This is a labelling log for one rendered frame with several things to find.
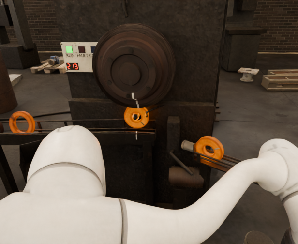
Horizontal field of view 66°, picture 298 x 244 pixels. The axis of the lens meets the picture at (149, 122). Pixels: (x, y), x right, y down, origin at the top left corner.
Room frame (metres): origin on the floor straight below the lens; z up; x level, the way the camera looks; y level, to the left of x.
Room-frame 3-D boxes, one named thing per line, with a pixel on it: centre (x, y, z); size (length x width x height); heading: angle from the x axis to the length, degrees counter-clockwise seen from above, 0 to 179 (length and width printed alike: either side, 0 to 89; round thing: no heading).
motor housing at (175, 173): (1.11, -0.23, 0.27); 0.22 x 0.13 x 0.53; 81
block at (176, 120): (1.27, -0.16, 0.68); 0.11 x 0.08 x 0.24; 171
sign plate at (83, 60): (1.46, 0.40, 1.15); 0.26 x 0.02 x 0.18; 81
